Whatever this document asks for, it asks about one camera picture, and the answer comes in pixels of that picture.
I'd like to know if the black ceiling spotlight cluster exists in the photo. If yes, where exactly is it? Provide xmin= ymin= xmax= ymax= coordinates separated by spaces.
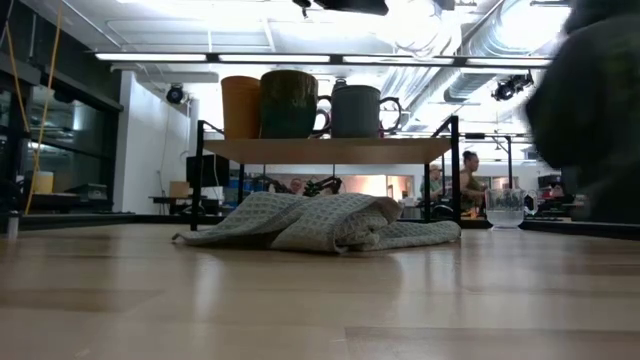
xmin=491 ymin=72 xmax=535 ymax=102

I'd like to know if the yellow cable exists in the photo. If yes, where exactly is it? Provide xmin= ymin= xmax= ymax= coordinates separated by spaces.
xmin=24 ymin=3 xmax=65 ymax=217
xmin=4 ymin=18 xmax=41 ymax=174

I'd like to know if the yellow container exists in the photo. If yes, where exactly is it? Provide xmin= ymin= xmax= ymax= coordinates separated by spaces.
xmin=31 ymin=170 xmax=55 ymax=196

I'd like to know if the mustard yellow plastic cup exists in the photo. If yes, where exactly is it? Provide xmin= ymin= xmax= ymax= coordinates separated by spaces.
xmin=220 ymin=75 xmax=263 ymax=141

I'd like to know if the green teal glazed mug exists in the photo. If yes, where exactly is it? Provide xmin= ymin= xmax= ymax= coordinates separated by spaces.
xmin=258 ymin=69 xmax=333 ymax=140

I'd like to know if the grey blue mug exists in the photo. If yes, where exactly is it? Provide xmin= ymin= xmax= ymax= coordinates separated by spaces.
xmin=330 ymin=84 xmax=403 ymax=140

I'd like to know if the clear glass mug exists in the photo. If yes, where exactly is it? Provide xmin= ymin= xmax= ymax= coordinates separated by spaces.
xmin=484 ymin=187 xmax=539 ymax=232

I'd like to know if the wooden shelf with black frame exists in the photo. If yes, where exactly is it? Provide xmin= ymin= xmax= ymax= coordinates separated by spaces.
xmin=189 ymin=115 xmax=467 ymax=237

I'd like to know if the black computer monitor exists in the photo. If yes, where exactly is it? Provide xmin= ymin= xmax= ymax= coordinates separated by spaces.
xmin=186 ymin=154 xmax=231 ymax=189

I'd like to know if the long rig light bar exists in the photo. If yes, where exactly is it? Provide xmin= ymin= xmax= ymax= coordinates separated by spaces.
xmin=94 ymin=51 xmax=554 ymax=69

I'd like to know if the small grey bottle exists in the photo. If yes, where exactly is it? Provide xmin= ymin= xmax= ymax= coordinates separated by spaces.
xmin=6 ymin=210 xmax=21 ymax=241

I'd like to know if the grey waffle dish towel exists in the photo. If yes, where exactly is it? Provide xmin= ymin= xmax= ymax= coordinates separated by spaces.
xmin=172 ymin=191 xmax=462 ymax=255

